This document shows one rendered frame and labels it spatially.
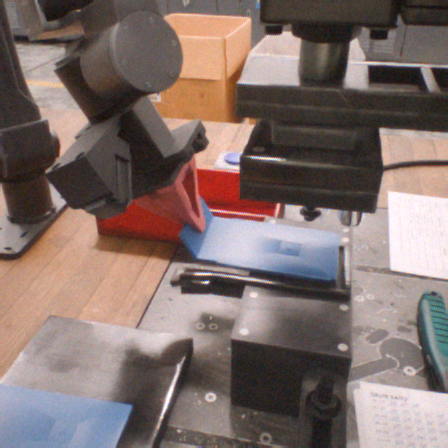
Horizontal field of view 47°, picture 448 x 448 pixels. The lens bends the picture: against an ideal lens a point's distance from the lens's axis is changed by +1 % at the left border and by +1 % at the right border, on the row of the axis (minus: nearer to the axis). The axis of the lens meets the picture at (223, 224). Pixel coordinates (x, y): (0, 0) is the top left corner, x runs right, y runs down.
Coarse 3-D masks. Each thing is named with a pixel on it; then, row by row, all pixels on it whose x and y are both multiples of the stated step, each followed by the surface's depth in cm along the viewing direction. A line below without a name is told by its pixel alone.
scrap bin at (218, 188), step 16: (208, 176) 76; (224, 176) 75; (208, 192) 77; (224, 192) 77; (128, 208) 68; (224, 208) 76; (240, 208) 76; (256, 208) 76; (272, 208) 76; (112, 224) 70; (128, 224) 69; (144, 224) 68; (160, 224) 68; (176, 224) 67; (160, 240) 69; (176, 240) 69
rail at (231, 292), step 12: (216, 276) 49; (228, 276) 49; (240, 276) 49; (216, 288) 50; (228, 288) 49; (240, 288) 49; (288, 288) 48; (300, 288) 47; (312, 288) 47; (324, 288) 47
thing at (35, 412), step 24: (0, 384) 46; (0, 408) 44; (24, 408) 44; (48, 408) 44; (72, 408) 44; (96, 408) 44; (120, 408) 44; (0, 432) 42; (24, 432) 42; (48, 432) 42; (96, 432) 42; (120, 432) 42
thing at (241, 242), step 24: (192, 240) 50; (216, 240) 52; (240, 240) 52; (264, 240) 52; (288, 240) 52; (312, 240) 52; (336, 240) 52; (264, 264) 49; (288, 264) 49; (312, 264) 49; (336, 264) 49
